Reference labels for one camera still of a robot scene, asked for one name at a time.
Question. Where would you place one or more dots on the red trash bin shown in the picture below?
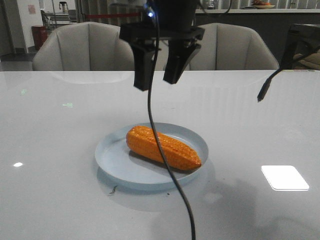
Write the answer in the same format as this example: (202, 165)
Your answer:
(40, 35)

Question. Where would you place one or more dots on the orange corn cob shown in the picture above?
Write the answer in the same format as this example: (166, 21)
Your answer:
(141, 140)

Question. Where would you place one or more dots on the right grey upholstered chair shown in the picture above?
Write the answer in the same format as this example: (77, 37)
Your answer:
(232, 47)

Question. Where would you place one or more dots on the left grey upholstered chair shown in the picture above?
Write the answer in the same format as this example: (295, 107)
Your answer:
(86, 46)

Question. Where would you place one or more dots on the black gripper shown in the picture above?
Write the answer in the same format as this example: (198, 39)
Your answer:
(168, 20)

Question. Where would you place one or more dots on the grey counter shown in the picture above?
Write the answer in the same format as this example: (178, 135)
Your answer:
(272, 27)

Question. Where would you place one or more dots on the light blue round plate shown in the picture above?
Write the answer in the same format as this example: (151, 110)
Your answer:
(131, 170)

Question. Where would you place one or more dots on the grey upholstered chair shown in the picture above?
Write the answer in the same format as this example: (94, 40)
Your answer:
(86, 46)
(232, 47)

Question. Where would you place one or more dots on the fruit bowl on counter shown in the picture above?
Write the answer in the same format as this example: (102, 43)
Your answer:
(262, 5)

